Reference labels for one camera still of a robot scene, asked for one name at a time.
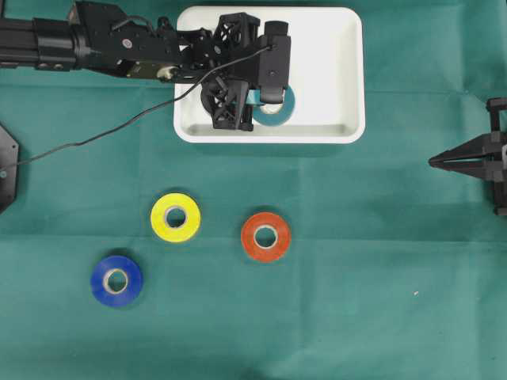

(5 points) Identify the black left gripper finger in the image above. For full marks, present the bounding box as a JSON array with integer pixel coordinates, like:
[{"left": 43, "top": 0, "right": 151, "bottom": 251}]
[{"left": 246, "top": 89, "right": 264, "bottom": 107}]

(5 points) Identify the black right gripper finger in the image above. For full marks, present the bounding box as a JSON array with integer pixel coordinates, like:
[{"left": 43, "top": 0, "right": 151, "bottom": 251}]
[
  {"left": 429, "top": 161, "right": 494, "bottom": 181},
  {"left": 429, "top": 133, "right": 491, "bottom": 163}
]

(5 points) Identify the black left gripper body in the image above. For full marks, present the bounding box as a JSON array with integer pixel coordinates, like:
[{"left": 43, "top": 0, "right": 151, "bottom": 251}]
[{"left": 200, "top": 13, "right": 260, "bottom": 131}]

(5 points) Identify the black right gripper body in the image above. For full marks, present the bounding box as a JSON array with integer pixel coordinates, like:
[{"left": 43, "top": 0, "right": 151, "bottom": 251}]
[{"left": 486, "top": 97, "right": 506, "bottom": 216}]

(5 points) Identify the teal tape roll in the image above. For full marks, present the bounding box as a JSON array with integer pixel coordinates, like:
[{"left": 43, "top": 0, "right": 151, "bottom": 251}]
[{"left": 251, "top": 86, "right": 295, "bottom": 127}]

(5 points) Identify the black tape roll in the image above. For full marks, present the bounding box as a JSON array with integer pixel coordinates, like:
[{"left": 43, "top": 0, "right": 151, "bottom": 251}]
[{"left": 200, "top": 81, "right": 222, "bottom": 116}]

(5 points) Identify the red tape roll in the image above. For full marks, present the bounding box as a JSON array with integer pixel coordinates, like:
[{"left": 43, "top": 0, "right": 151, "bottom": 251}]
[{"left": 241, "top": 212, "right": 292, "bottom": 264}]

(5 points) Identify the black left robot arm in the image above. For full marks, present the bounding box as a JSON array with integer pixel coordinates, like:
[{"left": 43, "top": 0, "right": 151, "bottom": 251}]
[{"left": 1, "top": 1, "right": 262, "bottom": 131}]

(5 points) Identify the white plastic tray case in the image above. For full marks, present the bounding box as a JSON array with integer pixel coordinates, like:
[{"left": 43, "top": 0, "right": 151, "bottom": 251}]
[{"left": 173, "top": 6, "right": 365, "bottom": 144}]

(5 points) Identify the yellow tape roll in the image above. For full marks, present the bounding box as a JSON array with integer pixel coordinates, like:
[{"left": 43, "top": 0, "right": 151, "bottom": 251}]
[{"left": 150, "top": 192, "right": 201, "bottom": 243}]

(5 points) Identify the blue tape roll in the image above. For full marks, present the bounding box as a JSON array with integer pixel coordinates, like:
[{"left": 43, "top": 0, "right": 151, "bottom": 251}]
[{"left": 90, "top": 256, "right": 143, "bottom": 308}]

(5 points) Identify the green table cloth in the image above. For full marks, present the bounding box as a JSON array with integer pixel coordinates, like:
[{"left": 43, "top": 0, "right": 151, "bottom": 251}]
[{"left": 0, "top": 51, "right": 507, "bottom": 380}]

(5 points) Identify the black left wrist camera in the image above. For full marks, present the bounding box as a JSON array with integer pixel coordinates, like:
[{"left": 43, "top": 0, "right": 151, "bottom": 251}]
[{"left": 257, "top": 21, "right": 292, "bottom": 105}]

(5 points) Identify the black camera cable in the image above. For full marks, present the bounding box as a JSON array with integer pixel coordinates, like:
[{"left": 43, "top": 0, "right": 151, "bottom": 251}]
[{"left": 0, "top": 43, "right": 274, "bottom": 169}]

